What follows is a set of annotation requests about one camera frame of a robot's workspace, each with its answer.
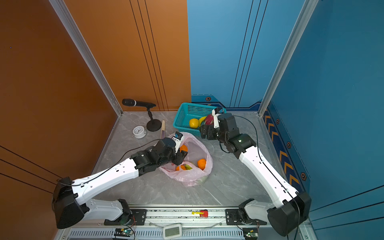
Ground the orange persimmon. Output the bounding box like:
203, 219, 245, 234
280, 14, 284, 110
197, 159, 207, 171

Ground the red dragon fruit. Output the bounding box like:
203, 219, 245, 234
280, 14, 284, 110
204, 114, 214, 125

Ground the yellow banana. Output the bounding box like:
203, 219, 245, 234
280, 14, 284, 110
199, 116, 206, 126

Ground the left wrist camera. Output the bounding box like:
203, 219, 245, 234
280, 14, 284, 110
172, 132, 184, 153

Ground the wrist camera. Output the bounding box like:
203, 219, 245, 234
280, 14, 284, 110
172, 132, 184, 153
212, 107, 225, 129

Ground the orange mandarin fruit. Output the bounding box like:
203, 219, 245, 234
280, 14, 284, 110
179, 145, 188, 152

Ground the black microphone on stand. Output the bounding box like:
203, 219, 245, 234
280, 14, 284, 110
121, 98, 163, 132

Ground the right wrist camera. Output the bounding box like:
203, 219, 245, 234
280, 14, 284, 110
212, 107, 225, 129

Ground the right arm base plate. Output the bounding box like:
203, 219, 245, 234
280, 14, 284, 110
225, 209, 267, 226

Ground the left green circuit board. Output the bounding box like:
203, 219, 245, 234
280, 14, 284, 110
114, 228, 135, 239

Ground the right circuit board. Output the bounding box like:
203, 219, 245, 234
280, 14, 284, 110
242, 228, 259, 240

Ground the red yellow emergency switch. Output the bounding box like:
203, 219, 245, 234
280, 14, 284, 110
192, 210, 209, 218

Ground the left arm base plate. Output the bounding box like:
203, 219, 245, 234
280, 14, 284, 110
104, 209, 147, 227

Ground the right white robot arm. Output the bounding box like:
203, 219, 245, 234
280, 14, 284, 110
200, 108, 312, 237

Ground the small orange tangerine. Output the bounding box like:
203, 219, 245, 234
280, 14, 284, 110
176, 165, 186, 171

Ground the white round clock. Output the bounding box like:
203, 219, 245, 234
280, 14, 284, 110
133, 126, 147, 139

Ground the teal plastic basket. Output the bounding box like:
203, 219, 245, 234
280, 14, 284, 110
173, 103, 227, 137

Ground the yellow lemon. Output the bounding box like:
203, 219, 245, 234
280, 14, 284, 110
189, 119, 200, 129

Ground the green pear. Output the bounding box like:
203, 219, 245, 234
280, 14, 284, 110
184, 164, 193, 170

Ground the pink plastic bag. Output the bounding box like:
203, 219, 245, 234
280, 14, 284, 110
160, 132, 213, 187

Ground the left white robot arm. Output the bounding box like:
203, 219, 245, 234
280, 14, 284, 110
52, 132, 188, 229

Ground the white digital timer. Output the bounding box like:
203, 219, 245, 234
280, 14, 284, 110
163, 224, 183, 240

